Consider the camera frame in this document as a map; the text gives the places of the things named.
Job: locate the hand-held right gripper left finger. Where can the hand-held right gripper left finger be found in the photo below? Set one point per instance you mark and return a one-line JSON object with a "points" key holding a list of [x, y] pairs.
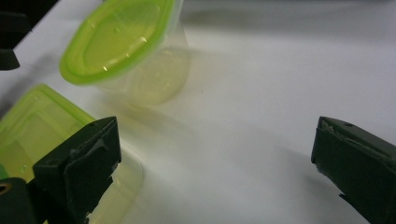
{"points": [[77, 174]]}

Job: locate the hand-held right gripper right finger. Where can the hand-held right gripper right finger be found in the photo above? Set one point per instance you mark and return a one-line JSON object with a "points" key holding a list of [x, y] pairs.
{"points": [[358, 168]]}

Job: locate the rectangular container with green lid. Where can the rectangular container with green lid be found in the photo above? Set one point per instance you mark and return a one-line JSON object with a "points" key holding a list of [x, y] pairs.
{"points": [[37, 124]]}

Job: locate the round container with green lid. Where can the round container with green lid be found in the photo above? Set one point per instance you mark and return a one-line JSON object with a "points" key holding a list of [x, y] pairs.
{"points": [[118, 43]]}

